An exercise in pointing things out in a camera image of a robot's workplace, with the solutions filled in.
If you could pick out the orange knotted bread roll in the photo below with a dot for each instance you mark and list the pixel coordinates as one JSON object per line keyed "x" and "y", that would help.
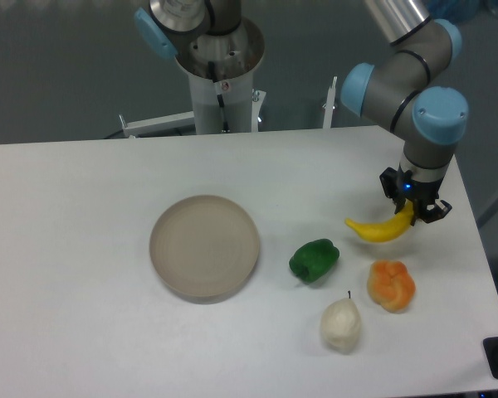
{"x": 390, "y": 285}

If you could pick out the white metal frame bracket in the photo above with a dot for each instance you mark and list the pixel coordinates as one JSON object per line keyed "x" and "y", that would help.
{"x": 157, "y": 127}

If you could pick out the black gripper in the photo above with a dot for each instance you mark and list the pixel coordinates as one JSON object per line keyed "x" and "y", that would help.
{"x": 418, "y": 185}

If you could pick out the white pear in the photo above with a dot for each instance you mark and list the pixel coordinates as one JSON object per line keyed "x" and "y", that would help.
{"x": 341, "y": 324}

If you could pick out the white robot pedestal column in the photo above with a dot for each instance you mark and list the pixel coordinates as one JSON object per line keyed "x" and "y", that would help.
{"x": 220, "y": 71}

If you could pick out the green bell pepper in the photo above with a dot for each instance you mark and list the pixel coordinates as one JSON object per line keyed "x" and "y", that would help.
{"x": 313, "y": 260}

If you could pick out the blue plastic bag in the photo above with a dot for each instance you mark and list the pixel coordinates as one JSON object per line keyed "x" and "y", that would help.
{"x": 456, "y": 11}

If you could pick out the beige round plate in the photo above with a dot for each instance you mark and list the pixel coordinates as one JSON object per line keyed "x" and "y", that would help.
{"x": 204, "y": 247}

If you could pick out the white upright frame post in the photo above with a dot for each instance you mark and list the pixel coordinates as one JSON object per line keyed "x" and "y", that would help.
{"x": 330, "y": 105}

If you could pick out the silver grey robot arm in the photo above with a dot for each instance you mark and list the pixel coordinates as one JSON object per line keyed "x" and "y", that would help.
{"x": 398, "y": 96}

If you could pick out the yellow banana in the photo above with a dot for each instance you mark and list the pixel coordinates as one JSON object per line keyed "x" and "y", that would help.
{"x": 386, "y": 231}

